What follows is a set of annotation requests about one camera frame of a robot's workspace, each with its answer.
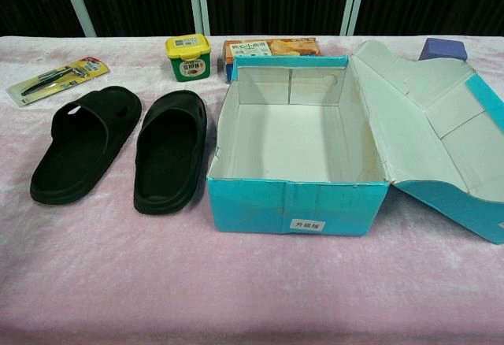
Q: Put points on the black rubber slipper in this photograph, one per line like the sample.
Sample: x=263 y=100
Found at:
x=75 y=164
x=165 y=171

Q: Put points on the teal cardboard shoe box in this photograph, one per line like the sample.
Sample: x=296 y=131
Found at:
x=299 y=211

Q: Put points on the orange biscuit box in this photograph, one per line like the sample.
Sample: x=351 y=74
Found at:
x=275 y=47

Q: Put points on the green tub with yellow lid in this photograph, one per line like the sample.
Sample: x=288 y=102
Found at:
x=189 y=67

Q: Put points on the pink plush tablecloth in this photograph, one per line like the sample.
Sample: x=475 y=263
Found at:
x=157 y=274

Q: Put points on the purple foam cube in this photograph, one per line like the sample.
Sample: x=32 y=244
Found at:
x=443 y=49

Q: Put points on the white frame post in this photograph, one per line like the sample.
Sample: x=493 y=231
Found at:
x=199 y=2
x=75 y=2
x=354 y=2

